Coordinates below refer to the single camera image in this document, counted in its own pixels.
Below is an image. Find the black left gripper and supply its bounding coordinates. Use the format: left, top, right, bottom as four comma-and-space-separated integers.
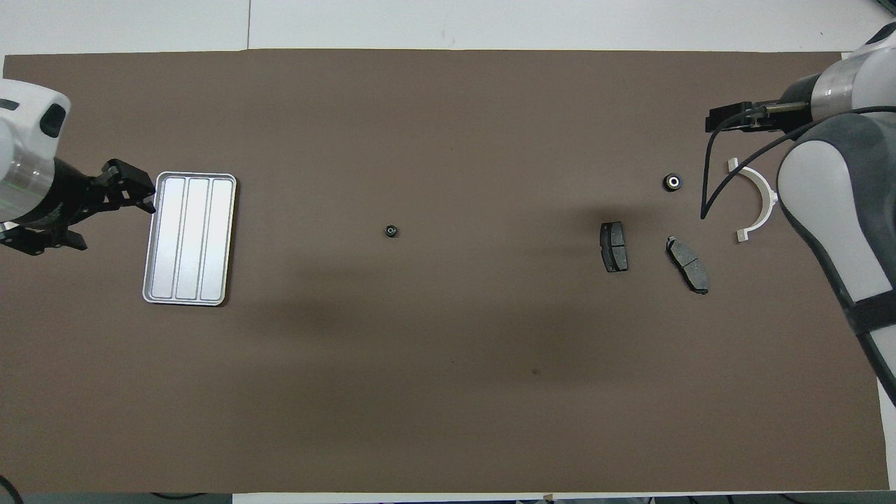
0, 160, 156, 255

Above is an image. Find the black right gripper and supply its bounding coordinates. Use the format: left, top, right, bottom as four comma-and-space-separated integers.
706, 73, 824, 134

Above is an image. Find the silver metal tray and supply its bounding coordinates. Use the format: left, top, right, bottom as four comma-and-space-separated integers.
142, 171, 237, 307

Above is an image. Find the curved grey brake pad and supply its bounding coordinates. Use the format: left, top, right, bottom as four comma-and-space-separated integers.
665, 236, 710, 295

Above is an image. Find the rectangular grey brake pad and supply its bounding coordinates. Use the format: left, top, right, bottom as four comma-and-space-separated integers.
600, 221, 629, 273

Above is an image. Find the brown table mat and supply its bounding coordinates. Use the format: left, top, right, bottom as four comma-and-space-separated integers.
0, 49, 890, 494

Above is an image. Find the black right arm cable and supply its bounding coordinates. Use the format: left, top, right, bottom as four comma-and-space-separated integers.
701, 104, 896, 221

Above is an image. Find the white semicircular bracket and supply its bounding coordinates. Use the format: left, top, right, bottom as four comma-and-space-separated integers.
727, 157, 780, 244

